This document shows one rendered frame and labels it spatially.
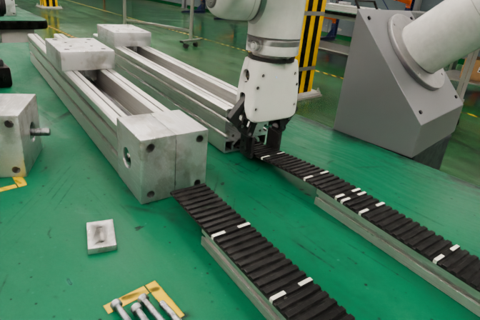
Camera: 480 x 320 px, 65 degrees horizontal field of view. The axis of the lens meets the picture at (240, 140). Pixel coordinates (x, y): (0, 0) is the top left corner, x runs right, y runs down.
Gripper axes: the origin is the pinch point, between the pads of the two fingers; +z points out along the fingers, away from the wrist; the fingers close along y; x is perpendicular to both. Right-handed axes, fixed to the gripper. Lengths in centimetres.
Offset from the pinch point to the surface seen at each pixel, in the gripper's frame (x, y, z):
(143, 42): 61, 3, -7
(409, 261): -30.9, -2.0, 2.1
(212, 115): 8.6, -4.9, -3.0
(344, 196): -19.9, -1.1, -0.3
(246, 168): -2.4, -4.5, 2.9
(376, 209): -23.9, 0.4, -0.2
